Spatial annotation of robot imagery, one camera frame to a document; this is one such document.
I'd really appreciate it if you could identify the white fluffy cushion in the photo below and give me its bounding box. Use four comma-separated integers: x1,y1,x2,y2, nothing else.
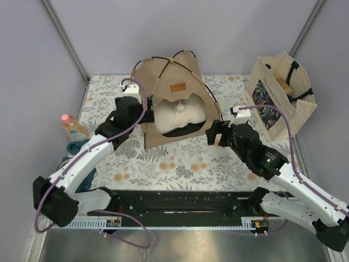
154,93,207,134

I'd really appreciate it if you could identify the beige fabric pet tent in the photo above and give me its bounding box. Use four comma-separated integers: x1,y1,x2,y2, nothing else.
130,49,223,153

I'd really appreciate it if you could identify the teal double pet bowl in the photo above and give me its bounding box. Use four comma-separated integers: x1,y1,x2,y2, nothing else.
57,139,97,193

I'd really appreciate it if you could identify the black tent pole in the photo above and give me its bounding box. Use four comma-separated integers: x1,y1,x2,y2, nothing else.
130,56,223,123
143,50,197,151

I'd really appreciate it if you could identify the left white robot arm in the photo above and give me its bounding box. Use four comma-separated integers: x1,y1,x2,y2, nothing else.
33,96,154,227

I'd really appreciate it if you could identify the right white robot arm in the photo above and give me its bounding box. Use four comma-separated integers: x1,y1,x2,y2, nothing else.
206,120,348,252

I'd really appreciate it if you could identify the pink capped plastic bottle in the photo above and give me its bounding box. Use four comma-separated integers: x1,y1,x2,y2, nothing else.
61,114,90,142

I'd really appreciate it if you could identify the wooden block in bag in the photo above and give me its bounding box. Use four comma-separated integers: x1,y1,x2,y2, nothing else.
272,71,292,96

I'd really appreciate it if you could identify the cream floral tote bag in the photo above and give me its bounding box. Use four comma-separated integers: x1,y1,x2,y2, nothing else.
245,52,317,135

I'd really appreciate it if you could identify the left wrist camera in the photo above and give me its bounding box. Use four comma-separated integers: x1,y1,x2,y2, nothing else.
121,79,140,95

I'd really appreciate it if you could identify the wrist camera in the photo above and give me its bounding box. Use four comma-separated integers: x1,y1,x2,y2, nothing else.
229,104,251,126
121,79,140,95

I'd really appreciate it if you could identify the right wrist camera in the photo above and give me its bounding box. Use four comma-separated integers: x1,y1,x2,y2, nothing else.
229,104,251,126

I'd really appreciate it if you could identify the white slotted cable duct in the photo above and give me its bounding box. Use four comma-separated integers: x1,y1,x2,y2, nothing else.
65,213,255,230

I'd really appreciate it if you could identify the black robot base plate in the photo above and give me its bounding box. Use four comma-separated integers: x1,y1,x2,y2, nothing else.
106,190,265,220

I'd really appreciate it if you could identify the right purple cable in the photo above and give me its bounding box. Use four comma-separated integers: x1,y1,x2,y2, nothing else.
237,105,349,237

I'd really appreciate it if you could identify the purple cable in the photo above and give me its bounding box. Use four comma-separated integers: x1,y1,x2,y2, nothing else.
237,105,349,237
34,78,152,249

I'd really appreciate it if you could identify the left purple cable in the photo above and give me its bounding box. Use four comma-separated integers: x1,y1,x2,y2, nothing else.
34,78,152,249

